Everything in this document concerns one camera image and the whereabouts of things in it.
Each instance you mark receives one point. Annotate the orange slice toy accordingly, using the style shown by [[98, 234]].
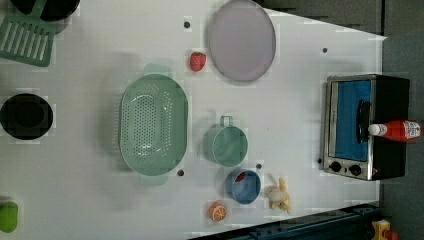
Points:
[[217, 212]]

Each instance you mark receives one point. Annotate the blue bowl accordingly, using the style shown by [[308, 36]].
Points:
[[243, 185]]

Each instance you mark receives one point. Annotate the black round cup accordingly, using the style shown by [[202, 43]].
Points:
[[26, 116]]

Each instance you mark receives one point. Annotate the green perforated colander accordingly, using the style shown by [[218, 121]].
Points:
[[153, 127]]

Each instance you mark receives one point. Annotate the grey round plate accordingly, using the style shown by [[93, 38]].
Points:
[[242, 40]]

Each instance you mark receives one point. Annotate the black toaster oven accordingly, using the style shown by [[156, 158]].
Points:
[[353, 103]]

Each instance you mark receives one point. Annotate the green rounded object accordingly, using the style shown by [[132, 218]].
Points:
[[8, 217]]

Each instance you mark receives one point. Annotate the red toy strawberry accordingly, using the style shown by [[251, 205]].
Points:
[[197, 61]]

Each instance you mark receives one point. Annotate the peeled toy banana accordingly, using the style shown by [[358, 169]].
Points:
[[278, 196]]

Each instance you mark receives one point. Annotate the green slotted spatula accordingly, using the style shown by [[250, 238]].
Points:
[[27, 38]]

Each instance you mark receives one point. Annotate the green cup with handle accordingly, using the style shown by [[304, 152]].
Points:
[[225, 144]]

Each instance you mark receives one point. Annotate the red ketchup bottle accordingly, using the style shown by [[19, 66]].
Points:
[[399, 130]]

